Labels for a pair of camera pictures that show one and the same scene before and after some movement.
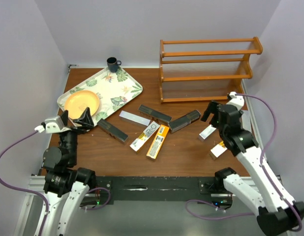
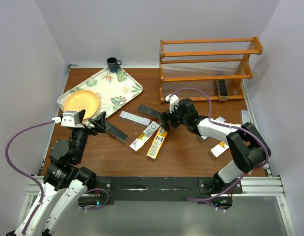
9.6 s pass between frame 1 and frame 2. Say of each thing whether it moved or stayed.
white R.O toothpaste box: stayed
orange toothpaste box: stayed
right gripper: moved
